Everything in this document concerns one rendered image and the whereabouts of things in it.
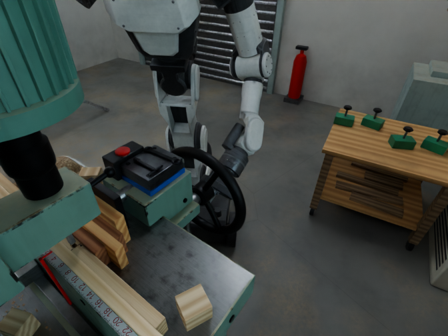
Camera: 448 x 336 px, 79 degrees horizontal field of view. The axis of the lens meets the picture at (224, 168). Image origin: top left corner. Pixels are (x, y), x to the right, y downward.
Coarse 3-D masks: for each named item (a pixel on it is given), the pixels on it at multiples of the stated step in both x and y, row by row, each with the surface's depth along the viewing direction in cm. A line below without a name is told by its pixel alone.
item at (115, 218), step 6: (96, 198) 52; (102, 204) 51; (108, 204) 51; (102, 210) 50; (108, 210) 50; (114, 210) 50; (102, 216) 51; (108, 216) 49; (114, 216) 49; (120, 216) 49; (108, 222) 50; (114, 222) 48; (120, 222) 49; (120, 228) 50; (126, 228) 51; (126, 234) 52; (126, 240) 52
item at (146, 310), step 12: (0, 180) 61; (12, 192) 58; (84, 252) 47; (96, 264) 45; (108, 276) 43; (120, 288) 42; (132, 300) 40; (144, 300) 40; (144, 312) 39; (156, 312) 39; (156, 324) 38
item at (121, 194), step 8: (128, 184) 57; (96, 192) 52; (104, 192) 50; (112, 192) 50; (120, 192) 55; (104, 200) 52; (112, 200) 49; (120, 200) 50; (120, 208) 51; (128, 224) 54
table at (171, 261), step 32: (160, 224) 57; (128, 256) 51; (160, 256) 51; (192, 256) 51; (224, 256) 51; (64, 288) 49; (160, 288) 46; (224, 288) 46; (96, 320) 43; (224, 320) 42
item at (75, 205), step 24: (72, 192) 40; (0, 216) 36; (24, 216) 36; (48, 216) 38; (72, 216) 41; (96, 216) 45; (0, 240) 34; (24, 240) 36; (48, 240) 39; (24, 264) 37
